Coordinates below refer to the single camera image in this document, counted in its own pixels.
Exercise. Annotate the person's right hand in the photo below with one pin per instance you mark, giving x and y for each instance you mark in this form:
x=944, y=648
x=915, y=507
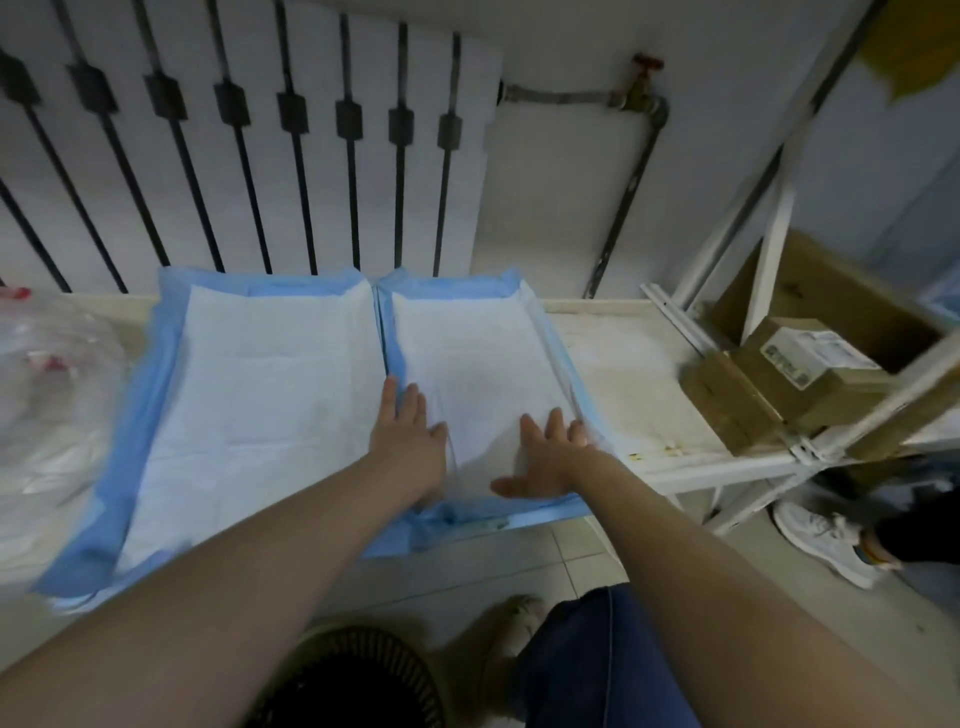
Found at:
x=551, y=469

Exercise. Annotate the person's left hand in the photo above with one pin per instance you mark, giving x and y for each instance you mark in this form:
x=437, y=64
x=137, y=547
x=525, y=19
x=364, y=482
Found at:
x=409, y=450

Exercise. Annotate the person's right thumb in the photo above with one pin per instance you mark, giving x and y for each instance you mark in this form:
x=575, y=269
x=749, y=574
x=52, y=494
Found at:
x=508, y=487

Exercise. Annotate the person's right middle finger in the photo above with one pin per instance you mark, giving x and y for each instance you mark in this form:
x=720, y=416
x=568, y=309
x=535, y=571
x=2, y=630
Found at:
x=556, y=425

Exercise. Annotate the person's left fingers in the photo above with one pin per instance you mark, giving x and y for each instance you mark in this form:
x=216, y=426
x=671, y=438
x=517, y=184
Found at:
x=414, y=409

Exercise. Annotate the small blue absorbent pad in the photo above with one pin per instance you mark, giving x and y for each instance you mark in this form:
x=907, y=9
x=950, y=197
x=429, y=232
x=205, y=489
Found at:
x=480, y=352

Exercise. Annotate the person's right forearm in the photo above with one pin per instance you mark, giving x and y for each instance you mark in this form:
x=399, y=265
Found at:
x=720, y=592

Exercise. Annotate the person's left forearm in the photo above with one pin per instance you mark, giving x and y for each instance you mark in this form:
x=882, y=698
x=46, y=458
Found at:
x=210, y=592

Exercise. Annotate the person's beige shoe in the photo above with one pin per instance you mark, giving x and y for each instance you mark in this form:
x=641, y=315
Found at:
x=510, y=645

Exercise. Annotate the large blue absorbent pad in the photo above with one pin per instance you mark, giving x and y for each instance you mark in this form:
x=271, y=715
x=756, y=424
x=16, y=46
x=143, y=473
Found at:
x=255, y=390

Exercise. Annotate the flat brown cardboard box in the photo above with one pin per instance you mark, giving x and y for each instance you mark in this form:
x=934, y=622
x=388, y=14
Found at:
x=724, y=401

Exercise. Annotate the person's blue jeans leg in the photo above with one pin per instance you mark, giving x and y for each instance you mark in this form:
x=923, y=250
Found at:
x=600, y=667

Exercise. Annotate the grey metal water pipe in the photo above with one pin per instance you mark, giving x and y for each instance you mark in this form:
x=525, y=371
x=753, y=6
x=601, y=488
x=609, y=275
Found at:
x=634, y=187

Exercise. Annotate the black mesh basket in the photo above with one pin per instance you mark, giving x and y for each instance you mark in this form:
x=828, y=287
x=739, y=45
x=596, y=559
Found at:
x=352, y=686

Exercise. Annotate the small labelled cardboard box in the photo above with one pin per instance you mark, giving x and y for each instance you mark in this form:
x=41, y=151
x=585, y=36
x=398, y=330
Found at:
x=810, y=367

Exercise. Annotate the white radiator with black bars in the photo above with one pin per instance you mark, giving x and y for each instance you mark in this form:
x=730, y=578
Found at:
x=247, y=150

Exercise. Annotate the large open cardboard box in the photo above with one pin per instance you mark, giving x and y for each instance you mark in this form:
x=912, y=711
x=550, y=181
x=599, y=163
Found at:
x=832, y=289

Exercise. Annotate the clear plastic bag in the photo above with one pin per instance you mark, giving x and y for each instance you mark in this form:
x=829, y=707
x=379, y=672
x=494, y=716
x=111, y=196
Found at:
x=52, y=405

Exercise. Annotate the yellow cloth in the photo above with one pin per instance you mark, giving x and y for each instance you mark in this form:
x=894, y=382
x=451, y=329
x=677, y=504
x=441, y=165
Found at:
x=919, y=41

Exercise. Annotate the white metal shelf frame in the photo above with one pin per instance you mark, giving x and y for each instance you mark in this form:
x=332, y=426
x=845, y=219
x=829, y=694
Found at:
x=772, y=210

